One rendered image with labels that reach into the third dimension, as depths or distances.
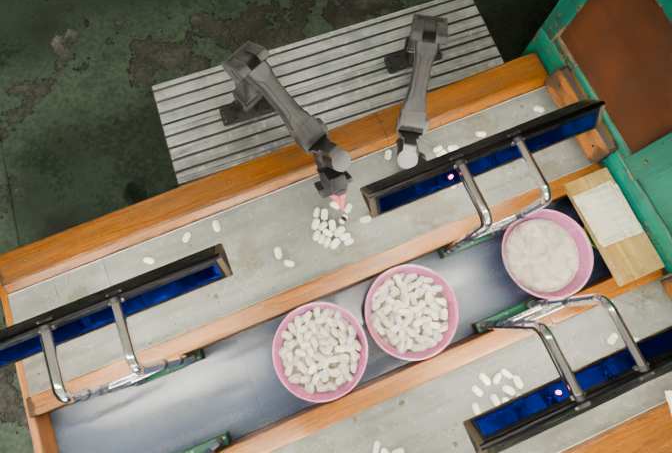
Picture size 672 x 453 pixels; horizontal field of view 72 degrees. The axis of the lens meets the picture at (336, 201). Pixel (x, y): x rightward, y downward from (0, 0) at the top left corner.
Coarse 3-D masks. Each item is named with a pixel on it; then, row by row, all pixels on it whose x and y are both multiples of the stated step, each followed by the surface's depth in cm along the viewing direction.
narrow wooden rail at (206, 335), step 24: (600, 168) 143; (528, 192) 141; (552, 192) 141; (504, 216) 139; (408, 240) 138; (432, 240) 137; (360, 264) 136; (384, 264) 136; (312, 288) 134; (336, 288) 134; (240, 312) 132; (264, 312) 132; (288, 312) 140; (192, 336) 130; (216, 336) 130; (120, 360) 129; (144, 360) 129; (72, 384) 127; (96, 384) 127; (48, 408) 125
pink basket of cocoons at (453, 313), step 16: (384, 272) 134; (400, 272) 138; (416, 272) 138; (432, 272) 135; (448, 288) 134; (368, 304) 134; (448, 304) 136; (368, 320) 132; (448, 320) 135; (448, 336) 131; (432, 352) 130
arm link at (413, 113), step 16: (416, 16) 123; (416, 32) 118; (416, 48) 120; (432, 48) 120; (416, 64) 122; (416, 80) 123; (416, 96) 125; (416, 112) 126; (400, 128) 129; (416, 128) 128
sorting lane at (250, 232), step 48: (528, 96) 152; (432, 144) 148; (576, 144) 148; (288, 192) 144; (192, 240) 140; (240, 240) 140; (288, 240) 140; (384, 240) 140; (48, 288) 136; (96, 288) 136; (240, 288) 136; (288, 288) 136; (96, 336) 133; (144, 336) 133; (48, 384) 129
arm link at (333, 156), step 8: (320, 120) 123; (328, 136) 124; (320, 144) 122; (328, 144) 120; (336, 144) 117; (304, 152) 125; (320, 152) 121; (328, 152) 117; (336, 152) 118; (344, 152) 119; (328, 160) 119; (336, 160) 118; (344, 160) 119; (336, 168) 119; (344, 168) 120
